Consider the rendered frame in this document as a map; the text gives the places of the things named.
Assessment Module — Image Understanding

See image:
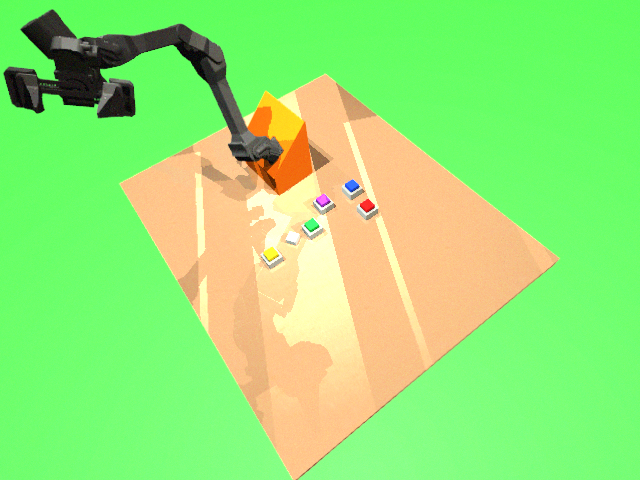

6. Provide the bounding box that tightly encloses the yellow button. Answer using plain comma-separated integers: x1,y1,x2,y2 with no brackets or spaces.
260,246,284,269

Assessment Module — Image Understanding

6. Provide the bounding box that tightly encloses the purple button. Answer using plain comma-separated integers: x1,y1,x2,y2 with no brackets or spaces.
313,194,334,215

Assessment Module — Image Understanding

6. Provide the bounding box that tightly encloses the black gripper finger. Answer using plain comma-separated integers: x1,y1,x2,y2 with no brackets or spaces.
15,73,45,114
97,82,125,119

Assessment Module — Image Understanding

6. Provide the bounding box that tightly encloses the red button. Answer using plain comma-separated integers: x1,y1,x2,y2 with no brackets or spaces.
356,198,378,220

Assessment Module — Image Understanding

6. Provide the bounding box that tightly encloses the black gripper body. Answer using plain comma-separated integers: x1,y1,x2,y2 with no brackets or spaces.
2,66,136,117

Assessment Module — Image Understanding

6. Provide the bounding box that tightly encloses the green button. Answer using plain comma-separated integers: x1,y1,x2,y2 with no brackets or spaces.
301,217,323,240

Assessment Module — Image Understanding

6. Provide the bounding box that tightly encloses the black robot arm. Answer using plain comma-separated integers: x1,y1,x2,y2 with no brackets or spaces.
19,9,284,165

